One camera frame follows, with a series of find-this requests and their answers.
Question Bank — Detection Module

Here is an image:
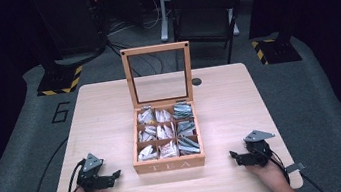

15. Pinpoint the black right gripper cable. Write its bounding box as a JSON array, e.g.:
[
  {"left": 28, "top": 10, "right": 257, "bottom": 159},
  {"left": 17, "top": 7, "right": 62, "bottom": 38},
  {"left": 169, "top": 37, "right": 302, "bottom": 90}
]
[{"left": 255, "top": 138, "right": 328, "bottom": 192}]

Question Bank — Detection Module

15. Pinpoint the pile of grey tea bags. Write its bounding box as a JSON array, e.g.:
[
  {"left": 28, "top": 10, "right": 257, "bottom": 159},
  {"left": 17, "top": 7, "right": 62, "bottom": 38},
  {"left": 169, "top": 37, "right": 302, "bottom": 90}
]
[{"left": 171, "top": 100, "right": 202, "bottom": 157}]

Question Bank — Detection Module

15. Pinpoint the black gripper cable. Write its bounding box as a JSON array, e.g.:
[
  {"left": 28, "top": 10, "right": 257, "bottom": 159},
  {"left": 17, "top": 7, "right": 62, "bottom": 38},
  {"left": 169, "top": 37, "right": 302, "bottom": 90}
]
[
  {"left": 255, "top": 138, "right": 328, "bottom": 192},
  {"left": 55, "top": 157, "right": 91, "bottom": 192}
]

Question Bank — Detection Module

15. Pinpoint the grey tape strip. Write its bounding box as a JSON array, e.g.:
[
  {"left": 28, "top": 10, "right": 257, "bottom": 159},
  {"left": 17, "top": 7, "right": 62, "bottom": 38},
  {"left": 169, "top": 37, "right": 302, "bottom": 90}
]
[{"left": 283, "top": 161, "right": 307, "bottom": 175}]

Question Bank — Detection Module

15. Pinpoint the black table cable grommet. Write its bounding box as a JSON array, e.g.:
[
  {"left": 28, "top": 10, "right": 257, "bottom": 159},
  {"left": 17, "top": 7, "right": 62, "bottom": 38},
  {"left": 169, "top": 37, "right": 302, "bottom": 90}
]
[{"left": 190, "top": 76, "right": 203, "bottom": 88}]

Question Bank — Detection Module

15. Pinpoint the bundle of background cables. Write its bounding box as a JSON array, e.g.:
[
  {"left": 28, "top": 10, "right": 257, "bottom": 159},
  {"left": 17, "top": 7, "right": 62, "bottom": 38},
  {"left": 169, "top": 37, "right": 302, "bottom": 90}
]
[{"left": 100, "top": 0, "right": 170, "bottom": 82}]

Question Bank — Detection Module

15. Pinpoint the person's right hand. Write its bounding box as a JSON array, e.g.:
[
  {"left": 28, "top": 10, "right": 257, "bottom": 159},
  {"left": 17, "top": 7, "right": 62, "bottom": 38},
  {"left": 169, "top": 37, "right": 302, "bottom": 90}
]
[{"left": 246, "top": 157, "right": 291, "bottom": 192}]

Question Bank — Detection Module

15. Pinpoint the black floor cable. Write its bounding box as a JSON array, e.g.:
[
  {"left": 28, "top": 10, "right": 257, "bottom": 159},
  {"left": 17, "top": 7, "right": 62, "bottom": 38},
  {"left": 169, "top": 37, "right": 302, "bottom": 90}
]
[{"left": 12, "top": 137, "right": 77, "bottom": 192}]

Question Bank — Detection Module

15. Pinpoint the pile of white tea bags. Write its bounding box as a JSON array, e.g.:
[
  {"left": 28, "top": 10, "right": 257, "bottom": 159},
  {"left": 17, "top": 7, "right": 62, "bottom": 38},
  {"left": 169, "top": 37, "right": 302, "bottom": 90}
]
[{"left": 130, "top": 105, "right": 181, "bottom": 163}]

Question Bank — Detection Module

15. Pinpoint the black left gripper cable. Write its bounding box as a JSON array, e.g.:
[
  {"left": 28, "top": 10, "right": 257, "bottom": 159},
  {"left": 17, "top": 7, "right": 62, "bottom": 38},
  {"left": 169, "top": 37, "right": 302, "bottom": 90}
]
[{"left": 55, "top": 157, "right": 91, "bottom": 192}]

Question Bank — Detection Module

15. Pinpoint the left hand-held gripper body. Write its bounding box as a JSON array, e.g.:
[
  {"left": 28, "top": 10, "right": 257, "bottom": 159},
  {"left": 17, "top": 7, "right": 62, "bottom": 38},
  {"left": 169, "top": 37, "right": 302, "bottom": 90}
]
[{"left": 73, "top": 150, "right": 117, "bottom": 192}]

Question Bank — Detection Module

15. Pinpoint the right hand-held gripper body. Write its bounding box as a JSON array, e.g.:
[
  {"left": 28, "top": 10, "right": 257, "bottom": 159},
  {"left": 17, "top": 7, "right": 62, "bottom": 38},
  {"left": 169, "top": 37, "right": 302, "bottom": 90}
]
[{"left": 241, "top": 127, "right": 280, "bottom": 170}]

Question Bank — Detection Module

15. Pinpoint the black stand base striped edge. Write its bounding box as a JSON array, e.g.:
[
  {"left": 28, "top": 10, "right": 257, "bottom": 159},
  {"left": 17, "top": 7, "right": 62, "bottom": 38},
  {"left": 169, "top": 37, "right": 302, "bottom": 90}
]
[
  {"left": 250, "top": 33, "right": 303, "bottom": 68},
  {"left": 32, "top": 55, "right": 87, "bottom": 98}
]

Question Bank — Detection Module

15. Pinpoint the wooden tea box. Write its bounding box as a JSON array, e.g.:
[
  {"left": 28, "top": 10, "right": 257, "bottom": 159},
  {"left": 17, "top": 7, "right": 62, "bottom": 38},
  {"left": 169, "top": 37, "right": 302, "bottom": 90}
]
[{"left": 117, "top": 40, "right": 208, "bottom": 177}]

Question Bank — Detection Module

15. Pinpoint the black folding chair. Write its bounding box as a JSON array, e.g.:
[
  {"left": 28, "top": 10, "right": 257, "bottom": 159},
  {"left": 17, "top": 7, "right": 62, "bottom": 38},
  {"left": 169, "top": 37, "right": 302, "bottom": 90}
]
[{"left": 166, "top": 0, "right": 247, "bottom": 72}]

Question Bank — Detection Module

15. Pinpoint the black equipment cabinet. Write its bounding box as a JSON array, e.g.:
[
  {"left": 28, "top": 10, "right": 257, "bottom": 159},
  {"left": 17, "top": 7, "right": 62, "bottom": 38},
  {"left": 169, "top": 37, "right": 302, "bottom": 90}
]
[{"left": 28, "top": 0, "right": 110, "bottom": 63}]

